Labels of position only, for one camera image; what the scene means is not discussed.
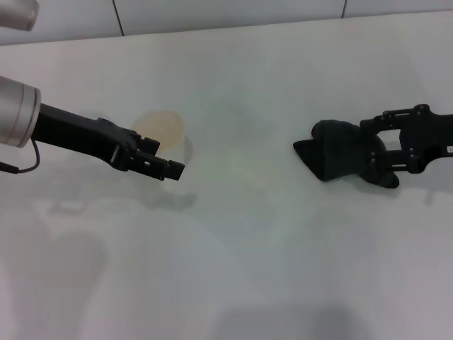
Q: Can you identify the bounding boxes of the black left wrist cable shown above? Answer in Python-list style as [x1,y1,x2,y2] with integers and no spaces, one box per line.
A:
[0,138,42,175]

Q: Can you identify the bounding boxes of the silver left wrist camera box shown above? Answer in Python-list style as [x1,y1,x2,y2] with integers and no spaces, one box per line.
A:
[0,0,40,32]

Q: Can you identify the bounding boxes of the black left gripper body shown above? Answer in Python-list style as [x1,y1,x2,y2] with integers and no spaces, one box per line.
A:
[31,102,139,173]

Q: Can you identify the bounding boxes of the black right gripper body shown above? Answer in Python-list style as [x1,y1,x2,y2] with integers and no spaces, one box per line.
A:
[398,112,453,175]

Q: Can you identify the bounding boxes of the white tablecloth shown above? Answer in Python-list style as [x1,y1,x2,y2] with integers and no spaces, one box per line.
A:
[0,16,453,340]

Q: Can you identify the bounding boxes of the white paper cup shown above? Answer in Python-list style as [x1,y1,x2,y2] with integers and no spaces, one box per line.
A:
[131,110,186,167]

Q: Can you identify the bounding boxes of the dark blue rag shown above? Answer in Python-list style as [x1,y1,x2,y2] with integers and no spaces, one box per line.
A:
[292,119,401,191]

